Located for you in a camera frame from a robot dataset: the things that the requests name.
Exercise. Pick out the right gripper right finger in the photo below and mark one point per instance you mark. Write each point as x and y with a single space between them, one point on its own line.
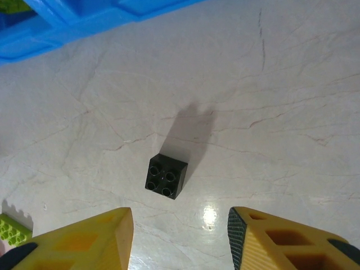
270 242

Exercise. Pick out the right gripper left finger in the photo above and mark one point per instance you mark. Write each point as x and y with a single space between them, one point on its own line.
84 242

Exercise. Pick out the black lego brick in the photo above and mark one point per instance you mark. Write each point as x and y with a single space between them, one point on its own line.
166 177

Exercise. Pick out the green lego brick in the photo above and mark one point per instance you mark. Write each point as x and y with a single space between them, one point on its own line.
15 4
14 232

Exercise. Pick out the blue plastic bin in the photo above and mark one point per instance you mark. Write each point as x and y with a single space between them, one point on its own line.
98 17
19 45

